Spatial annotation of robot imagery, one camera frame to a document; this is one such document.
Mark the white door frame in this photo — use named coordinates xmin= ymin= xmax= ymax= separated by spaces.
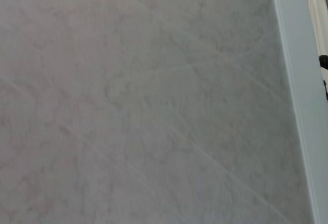
xmin=270 ymin=0 xmax=328 ymax=224

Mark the cream curtain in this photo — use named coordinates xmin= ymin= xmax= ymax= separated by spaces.
xmin=304 ymin=0 xmax=328 ymax=81

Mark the black object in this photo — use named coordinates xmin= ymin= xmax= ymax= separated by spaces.
xmin=318 ymin=54 xmax=328 ymax=102

